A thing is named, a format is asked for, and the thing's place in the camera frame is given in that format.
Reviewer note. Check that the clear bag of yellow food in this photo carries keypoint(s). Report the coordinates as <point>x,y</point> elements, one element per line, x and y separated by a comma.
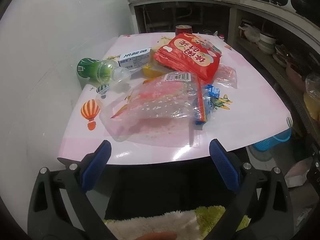
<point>312,102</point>

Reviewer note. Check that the stack of dark plates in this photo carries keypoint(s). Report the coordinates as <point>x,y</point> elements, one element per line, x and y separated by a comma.
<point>282,55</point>

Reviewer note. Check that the stack of white bowls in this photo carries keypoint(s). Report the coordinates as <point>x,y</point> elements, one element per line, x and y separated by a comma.
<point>266,41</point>

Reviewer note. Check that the red snack bag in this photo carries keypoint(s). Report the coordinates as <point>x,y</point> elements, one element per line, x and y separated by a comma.
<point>190,60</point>

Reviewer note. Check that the fluffy white green clothing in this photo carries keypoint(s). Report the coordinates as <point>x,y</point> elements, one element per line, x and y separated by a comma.
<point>160,222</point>

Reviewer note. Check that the green plastic bottle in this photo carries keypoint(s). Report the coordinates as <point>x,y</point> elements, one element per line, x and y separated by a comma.
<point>87,67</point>

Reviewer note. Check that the red drink can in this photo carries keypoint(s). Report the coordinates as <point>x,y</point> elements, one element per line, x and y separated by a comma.
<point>183,29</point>

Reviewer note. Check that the small clear pink-print bag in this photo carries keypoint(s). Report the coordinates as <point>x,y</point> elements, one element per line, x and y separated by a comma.
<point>227,76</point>

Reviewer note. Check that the white blue toothpaste box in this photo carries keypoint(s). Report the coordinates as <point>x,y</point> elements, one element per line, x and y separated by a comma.
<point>136,57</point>

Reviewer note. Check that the blue plastic bin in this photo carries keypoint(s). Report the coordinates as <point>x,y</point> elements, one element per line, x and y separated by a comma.
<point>275,141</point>

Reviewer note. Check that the pink pot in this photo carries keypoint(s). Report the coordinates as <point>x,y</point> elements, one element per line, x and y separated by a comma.
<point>295,73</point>

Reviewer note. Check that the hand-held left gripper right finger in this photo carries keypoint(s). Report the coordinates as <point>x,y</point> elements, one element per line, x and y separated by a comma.
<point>222,165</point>

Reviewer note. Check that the blue snack wrapper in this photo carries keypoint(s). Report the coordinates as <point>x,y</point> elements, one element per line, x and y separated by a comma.
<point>210,92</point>

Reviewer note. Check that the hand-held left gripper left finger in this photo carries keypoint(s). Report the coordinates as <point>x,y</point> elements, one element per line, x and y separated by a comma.
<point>97,165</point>

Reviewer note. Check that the person's left hand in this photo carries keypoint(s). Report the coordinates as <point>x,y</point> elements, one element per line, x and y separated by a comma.
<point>160,236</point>

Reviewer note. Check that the clear bottle with red cap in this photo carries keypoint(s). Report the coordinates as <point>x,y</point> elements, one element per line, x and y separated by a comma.
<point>221,36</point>

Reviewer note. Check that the white plastic bag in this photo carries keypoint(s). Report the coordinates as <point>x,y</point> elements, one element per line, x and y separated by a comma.
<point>251,32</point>

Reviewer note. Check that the large clear plastic bag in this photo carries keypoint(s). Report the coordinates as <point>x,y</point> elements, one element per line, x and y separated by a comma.
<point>155,102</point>

